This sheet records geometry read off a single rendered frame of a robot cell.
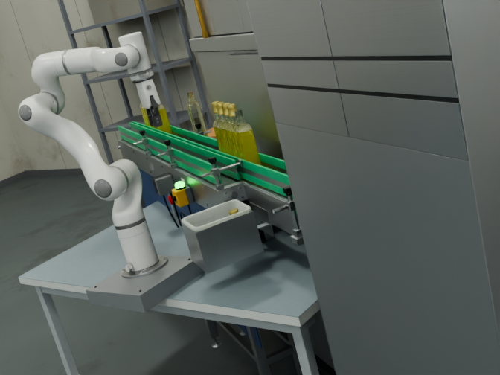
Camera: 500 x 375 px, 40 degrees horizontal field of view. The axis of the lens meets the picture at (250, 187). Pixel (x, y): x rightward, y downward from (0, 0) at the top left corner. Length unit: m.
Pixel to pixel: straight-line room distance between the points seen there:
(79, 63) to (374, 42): 1.52
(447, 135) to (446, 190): 0.10
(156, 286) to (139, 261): 0.19
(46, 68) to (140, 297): 0.89
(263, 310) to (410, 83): 1.26
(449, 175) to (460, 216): 0.07
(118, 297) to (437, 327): 1.47
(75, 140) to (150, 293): 0.63
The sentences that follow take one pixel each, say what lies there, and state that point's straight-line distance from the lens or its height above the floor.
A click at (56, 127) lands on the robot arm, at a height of 1.42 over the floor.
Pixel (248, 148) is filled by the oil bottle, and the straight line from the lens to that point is 2.57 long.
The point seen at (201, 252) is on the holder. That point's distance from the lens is 2.37.
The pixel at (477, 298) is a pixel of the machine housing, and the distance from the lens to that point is 1.21.
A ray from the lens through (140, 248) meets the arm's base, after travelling 2.65.
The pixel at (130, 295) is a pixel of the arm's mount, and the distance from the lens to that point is 2.51.
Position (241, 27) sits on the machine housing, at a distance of 2.72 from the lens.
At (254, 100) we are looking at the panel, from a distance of 2.72.
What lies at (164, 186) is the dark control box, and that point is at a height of 0.97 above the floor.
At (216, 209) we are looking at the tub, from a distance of 2.53.
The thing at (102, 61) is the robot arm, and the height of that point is 1.61.
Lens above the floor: 1.74
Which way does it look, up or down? 16 degrees down
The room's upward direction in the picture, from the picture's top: 15 degrees counter-clockwise
